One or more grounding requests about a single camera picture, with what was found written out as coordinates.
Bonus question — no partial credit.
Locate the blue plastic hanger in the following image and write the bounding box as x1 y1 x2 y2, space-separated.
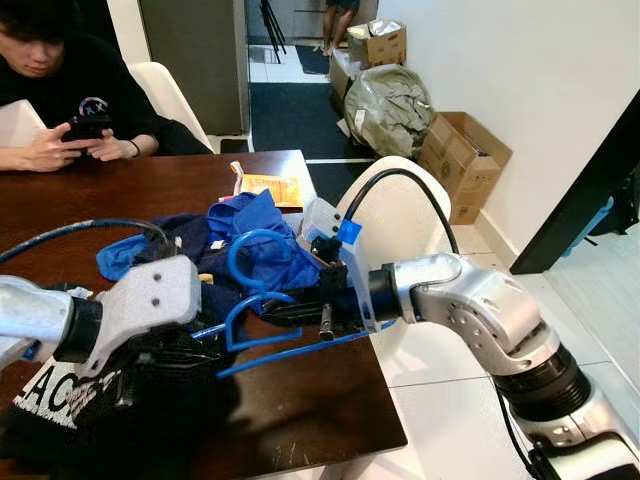
190 228 396 379

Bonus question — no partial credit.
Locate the dark navy knit garment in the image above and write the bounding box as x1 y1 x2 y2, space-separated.
0 330 246 476

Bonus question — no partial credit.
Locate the bright blue garment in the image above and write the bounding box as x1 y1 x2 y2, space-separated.
97 190 323 293

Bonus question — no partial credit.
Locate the white chair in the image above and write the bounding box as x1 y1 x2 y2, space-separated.
0 100 48 149
338 155 456 263
128 62 216 153

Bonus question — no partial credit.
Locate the yellow packet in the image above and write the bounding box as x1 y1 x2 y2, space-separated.
232 163 304 209

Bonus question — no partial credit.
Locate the navy sweatshirt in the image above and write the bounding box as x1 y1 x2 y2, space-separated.
140 213 251 306

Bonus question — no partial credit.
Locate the open cardboard box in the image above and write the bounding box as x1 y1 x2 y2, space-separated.
418 112 513 225

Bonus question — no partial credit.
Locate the dark floor mat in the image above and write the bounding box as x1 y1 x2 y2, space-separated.
248 82 351 161

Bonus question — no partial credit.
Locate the olive green bag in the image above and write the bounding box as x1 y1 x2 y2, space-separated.
343 65 436 159

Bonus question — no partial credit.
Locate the flat cardboard box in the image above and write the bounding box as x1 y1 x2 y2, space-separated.
328 48 361 113

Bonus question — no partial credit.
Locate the black smartphone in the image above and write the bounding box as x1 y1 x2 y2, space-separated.
62 113 113 143

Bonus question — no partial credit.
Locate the cardboard box with silver wrap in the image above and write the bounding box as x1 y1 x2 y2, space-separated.
347 20 408 68

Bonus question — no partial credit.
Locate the black door panel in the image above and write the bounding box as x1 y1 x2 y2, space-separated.
510 95 640 276

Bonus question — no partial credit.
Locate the person with bare legs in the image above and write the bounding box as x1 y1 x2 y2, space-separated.
320 0 363 53

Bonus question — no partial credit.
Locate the black tripod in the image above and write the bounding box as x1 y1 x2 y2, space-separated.
258 0 288 61

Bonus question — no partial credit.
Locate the person in black shirt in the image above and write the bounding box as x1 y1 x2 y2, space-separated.
0 0 186 173

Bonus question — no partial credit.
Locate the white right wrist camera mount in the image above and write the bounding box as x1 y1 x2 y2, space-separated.
298 197 386 331

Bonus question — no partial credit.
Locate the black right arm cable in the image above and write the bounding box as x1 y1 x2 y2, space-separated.
340 168 461 256

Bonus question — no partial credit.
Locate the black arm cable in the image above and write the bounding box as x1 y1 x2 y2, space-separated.
0 218 171 266
340 168 461 256

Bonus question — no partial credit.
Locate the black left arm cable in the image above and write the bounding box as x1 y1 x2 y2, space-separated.
0 218 171 266

